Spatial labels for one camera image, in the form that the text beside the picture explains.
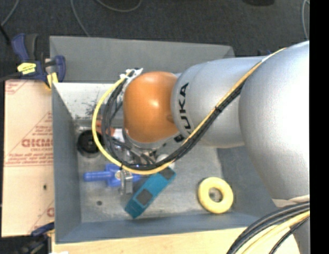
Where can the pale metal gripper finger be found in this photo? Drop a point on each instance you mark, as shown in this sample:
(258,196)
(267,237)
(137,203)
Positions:
(129,185)
(123,182)

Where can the orange-red block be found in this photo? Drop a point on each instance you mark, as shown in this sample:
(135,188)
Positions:
(99,126)

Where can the teal rectangular box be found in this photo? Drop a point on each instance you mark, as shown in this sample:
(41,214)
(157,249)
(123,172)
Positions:
(151,192)

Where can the blue plastic toy tool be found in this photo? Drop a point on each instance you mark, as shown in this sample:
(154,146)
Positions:
(96,176)

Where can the black round roll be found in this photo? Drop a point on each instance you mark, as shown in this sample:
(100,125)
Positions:
(86,141)

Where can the brown cardboard board red print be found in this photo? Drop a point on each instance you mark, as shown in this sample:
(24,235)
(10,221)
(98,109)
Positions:
(26,189)

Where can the grey metal bin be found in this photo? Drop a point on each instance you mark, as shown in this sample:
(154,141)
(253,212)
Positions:
(180,194)

